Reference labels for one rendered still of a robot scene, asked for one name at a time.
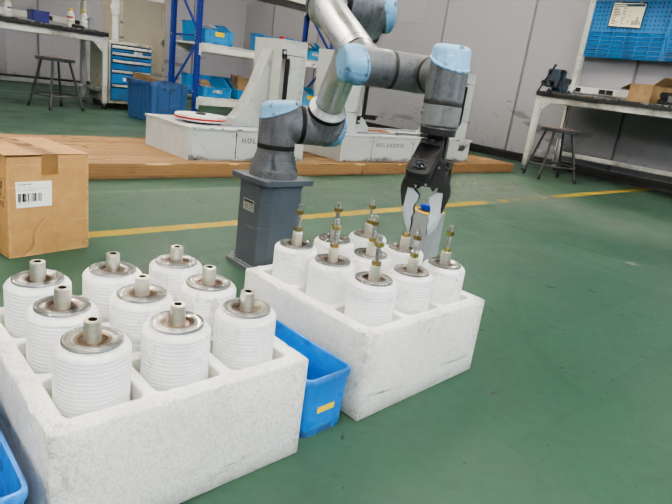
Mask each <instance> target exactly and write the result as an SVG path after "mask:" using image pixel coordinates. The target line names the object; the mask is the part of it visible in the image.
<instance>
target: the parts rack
mask: <svg viewBox="0 0 672 504"><path fill-rule="evenodd" d="M256 1H261V2H265V3H269V4H274V5H278V6H282V7H286V8H291V9H295V10H299V11H304V15H305V18H304V27H303V36H302V42H304V41H307V39H308V30H309V21H310V17H309V15H308V13H307V10H306V0H256ZM184 2H185V5H186V7H187V9H188V12H189V14H190V16H191V19H192V21H193V23H194V26H195V34H187V33H176V28H177V5H178V0H171V20H170V45H169V70H168V82H173V83H175V81H176V80H177V78H178V76H179V75H180V73H181V72H182V70H183V68H184V67H185V65H186V63H187V62H188V60H189V58H190V56H191V55H192V53H193V51H194V66H193V84H192V90H190V89H189V90H187V91H189V92H192V94H188V93H187V100H192V103H191V111H193V112H198V105H208V106H220V107H235V106H236V104H237V103H238V101H239V100H236V99H231V98H230V99H222V98H210V97H201V96H198V94H199V77H200V59H201V52H206V53H213V54H219V55H226V56H233V57H239V58H246V59H253V60H254V53H255V51H253V50H247V49H240V48H234V47H228V46H222V45H216V44H209V43H203V42H201V41H202V23H203V6H204V0H197V9H196V21H195V19H194V17H193V15H192V12H191V10H190V8H189V5H188V3H187V1H186V0H184ZM313 24H314V23H313ZM314 26H315V27H316V29H317V31H318V33H319V35H320V37H321V39H322V41H323V43H324V45H325V47H326V49H332V50H335V49H334V48H333V46H332V45H331V43H330V48H329V47H328V46H327V44H326V42H325V40H324V38H323V36H322V34H321V32H320V30H319V28H318V26H317V25H315V24H314ZM176 35H185V36H195V38H194V39H195V42H193V41H182V40H176ZM177 42H178V43H177ZM184 43H185V44H184ZM190 44H191V45H190ZM176 48H179V49H186V50H191V51H190V53H189V55H188V57H187V58H186V60H185V62H184V63H183V65H182V67H181V68H180V70H179V72H178V73H177V75H176V76H175V78H174V75H175V51H176ZM317 65H318V61H315V60H309V59H306V67H312V68H317Z"/></svg>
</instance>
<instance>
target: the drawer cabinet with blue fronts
mask: <svg viewBox="0 0 672 504"><path fill-rule="evenodd" d="M152 60H153V46H146V45H139V44H132V43H125V42H118V41H111V40H108V78H107V104H105V107H107V108H114V109H128V87H127V81H126V77H133V72H137V73H142V74H148V75H150V77H152ZM90 85H92V86H96V87H100V88H101V50H100V48H99V47H98V46H97V45H96V44H95V42H94V41H90ZM90 97H91V98H93V103H94V104H97V105H100V106H103V103H101V92H99V91H95V90H92V89H90Z"/></svg>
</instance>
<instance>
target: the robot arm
mask: <svg viewBox="0 0 672 504"><path fill-rule="evenodd" d="M306 10H307V13H308V15H309V17H310V19H311V20H312V22H313V23H314V24H315V25H317V26H318V27H321V28H322V30H323V32H324V33H325V35H326V36H327V38H328V40H329V41H330V43H331V45H332V46H333V48H334V49H335V50H334V52H333V55H332V58H331V60H330V63H329V66H328V69H327V71H326V74H325V77H324V80H323V82H322V85H321V88H320V91H319V93H318V96H316V97H314V98H313V99H312V100H311V101H310V103H309V106H308V107H306V106H300V103H299V101H296V100H269V101H265V102H263V103H262V105H261V109H260V115H259V128H258V139H257V149H256V152H255V154H254V157H253V159H252V162H251V164H250V166H249V174H250V175H252V176H255V177H259V178H264V179H270V180H282V181H289V180H296V179H297V174H298V171H297V166H296V161H295V156H294V150H295V144H303V145H314V146H322V147H335V146H338V145H339V144H340V143H341V142H342V141H343V139H344V138H345V135H346V133H347V130H346V129H347V128H348V117H347V114H346V111H345V108H344V106H345V104H346V101H347V99H348V96H349V94H350V92H351V89H352V87H353V85H355V86H360V85H363V86H370V87H377V88H385V89H391V90H399V91H406V92H410V93H415V94H419V93H421V94H425V95H424V101H423V102H424V103H423V108H420V109H419V112H420V113H422V115H421V121H420V122H421V124H423V125H420V131H419V132H421V133H424V134H428V139H426V138H422V139H421V140H420V142H419V144H418V146H417V148H416V150H415V152H414V154H413V155H412V157H411V159H410V161H409V163H408V165H407V167H406V174H405V177H404V179H403V181H402V184H401V202H402V210H403V218H404V222H405V226H406V228H407V231H409V232H410V231H411V227H412V224H413V215H414V213H415V204H416V203H417V202H418V201H419V198H420V193H419V192H418V190H417V189H419V188H420V187H421V186H424V187H430V188H431V191H435V189H436V188H438V190H437V193H435V194H433V195H431V196H430V197H429V206H430V213H429V215H428V220H429V221H428V224H427V226H426V235H427V236H428V235H430V234H431V233H432V231H433V230H434V229H435V228H436V226H437V224H438V222H439V220H440V218H441V216H442V213H443V210H444V208H445V206H446V204H447V202H448V200H449V198H450V195H451V186H450V180H451V173H452V167H453V162H454V160H449V159H446V155H447V149H448V144H449V139H450V137H455V136H456V130H455V129H457V128H459V122H460V117H461V112H462V104H463V99H464V94H465V89H466V84H467V79H468V73H469V72H470V61H471V50H470V49H469V48H468V47H465V46H461V45H454V44H445V43H438V44H435V45H434V47H433V50H432V54H431V55H430V56H427V55H419V54H413V53H407V52H401V51H395V50H389V49H383V48H378V47H377V46H376V45H375V44H376V43H377V42H378V40H379V37H380V35H381V33H383V34H388V33H390V32H391V31H392V30H393V28H394V25H395V22H396V17H397V0H306ZM448 171H449V173H448V177H447V172H448ZM415 185H417V186H415Z"/></svg>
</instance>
